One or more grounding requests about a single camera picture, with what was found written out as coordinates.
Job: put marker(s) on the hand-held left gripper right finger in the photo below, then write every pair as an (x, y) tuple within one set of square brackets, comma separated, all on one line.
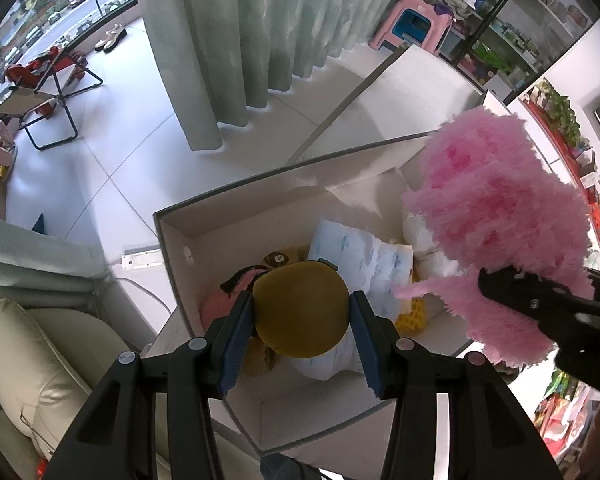
[(367, 345)]

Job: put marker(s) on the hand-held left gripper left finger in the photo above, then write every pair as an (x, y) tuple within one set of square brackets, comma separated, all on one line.
[(235, 345)]

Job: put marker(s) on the brown round cushion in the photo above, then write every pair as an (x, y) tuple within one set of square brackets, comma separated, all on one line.
[(302, 310)]

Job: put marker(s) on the pink fluffy duster cloth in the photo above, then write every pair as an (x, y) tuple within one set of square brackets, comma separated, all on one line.
[(490, 210)]

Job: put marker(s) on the large grey storage box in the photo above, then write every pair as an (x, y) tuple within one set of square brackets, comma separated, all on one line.
[(300, 195)]

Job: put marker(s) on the pink plush doll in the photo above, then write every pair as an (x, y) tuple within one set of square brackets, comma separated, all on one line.
[(220, 300)]

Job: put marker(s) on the yellow toy block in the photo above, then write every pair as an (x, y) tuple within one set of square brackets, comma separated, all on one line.
[(411, 315)]

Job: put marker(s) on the pile of colourful packets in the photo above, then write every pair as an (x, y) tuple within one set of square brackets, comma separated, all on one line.
[(567, 410)]

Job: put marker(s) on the white blue printed plastic pack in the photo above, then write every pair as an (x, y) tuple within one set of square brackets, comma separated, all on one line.
[(360, 260)]

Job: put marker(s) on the white plush item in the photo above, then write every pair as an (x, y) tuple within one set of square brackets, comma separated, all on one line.
[(420, 245)]

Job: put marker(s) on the white power strip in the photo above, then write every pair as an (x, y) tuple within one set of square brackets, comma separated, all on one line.
[(140, 259)]

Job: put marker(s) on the potted green plant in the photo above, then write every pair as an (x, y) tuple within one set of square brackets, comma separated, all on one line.
[(562, 110)]

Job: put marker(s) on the cream sofa cushion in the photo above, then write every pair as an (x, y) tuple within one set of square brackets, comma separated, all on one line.
[(45, 370)]

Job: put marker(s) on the glass display cabinet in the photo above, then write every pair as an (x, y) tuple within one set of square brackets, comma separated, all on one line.
[(525, 25)]

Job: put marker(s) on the pink plastic stool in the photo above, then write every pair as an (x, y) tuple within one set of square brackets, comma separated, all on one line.
[(412, 22)]

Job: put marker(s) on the pale green curtain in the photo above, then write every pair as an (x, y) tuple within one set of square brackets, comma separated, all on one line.
[(260, 35)]

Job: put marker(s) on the black folding chair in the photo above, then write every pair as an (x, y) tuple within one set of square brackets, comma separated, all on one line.
[(40, 100)]

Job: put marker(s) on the pair of beige shoes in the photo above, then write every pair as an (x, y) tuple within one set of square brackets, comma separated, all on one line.
[(110, 39)]

